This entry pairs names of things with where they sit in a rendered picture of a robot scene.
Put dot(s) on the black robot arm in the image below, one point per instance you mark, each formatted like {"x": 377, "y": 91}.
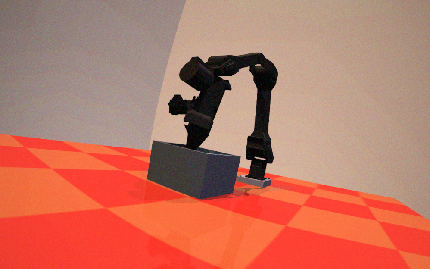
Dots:
{"x": 205, "y": 77}

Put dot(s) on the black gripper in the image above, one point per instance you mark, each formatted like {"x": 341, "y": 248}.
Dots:
{"x": 200, "y": 120}

